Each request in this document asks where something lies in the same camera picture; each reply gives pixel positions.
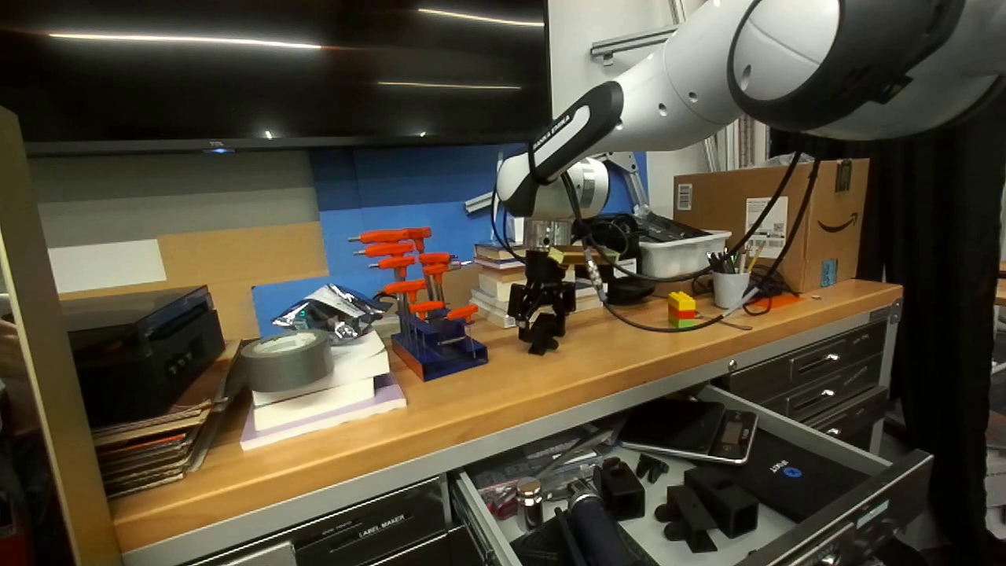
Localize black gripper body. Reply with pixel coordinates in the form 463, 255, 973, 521
510, 252, 574, 316

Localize black bracket part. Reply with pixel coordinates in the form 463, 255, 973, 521
527, 316, 560, 356

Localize metal drawer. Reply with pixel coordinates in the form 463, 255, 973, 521
456, 386, 931, 566

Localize black angled part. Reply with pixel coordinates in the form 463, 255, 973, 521
654, 487, 715, 555

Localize black cube block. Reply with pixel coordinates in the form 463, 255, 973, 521
684, 469, 759, 539

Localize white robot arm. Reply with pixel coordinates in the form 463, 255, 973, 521
497, 0, 1006, 222

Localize black tablet in drawer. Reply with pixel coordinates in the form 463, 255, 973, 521
620, 398, 759, 466

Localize black block in drawer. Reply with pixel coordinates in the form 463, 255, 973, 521
597, 458, 643, 518

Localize stack of books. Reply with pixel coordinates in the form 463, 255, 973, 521
471, 241, 524, 328

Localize colourful toy brick stack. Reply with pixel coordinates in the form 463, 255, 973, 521
665, 291, 699, 328

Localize white plastic bin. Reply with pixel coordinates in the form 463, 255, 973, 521
638, 222, 729, 280

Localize white pen cup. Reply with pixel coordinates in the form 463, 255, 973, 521
715, 270, 751, 311

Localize small black clip part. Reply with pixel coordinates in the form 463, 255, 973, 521
636, 453, 671, 485

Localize crumpled silver foil bag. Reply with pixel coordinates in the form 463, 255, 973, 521
274, 283, 388, 344

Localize dark blue flashlight case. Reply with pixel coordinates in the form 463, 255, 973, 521
558, 495, 636, 566

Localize cardboard shipping box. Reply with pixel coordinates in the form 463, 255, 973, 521
672, 158, 872, 293

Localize black box blue logo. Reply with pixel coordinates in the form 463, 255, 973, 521
733, 432, 866, 521

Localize black device box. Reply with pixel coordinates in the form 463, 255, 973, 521
63, 285, 223, 424

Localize orange handled tool set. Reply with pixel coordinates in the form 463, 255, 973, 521
355, 228, 488, 381

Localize grey duct tape roll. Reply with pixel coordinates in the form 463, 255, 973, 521
240, 330, 330, 393

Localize black wall monitor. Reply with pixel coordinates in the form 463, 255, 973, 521
0, 0, 550, 156

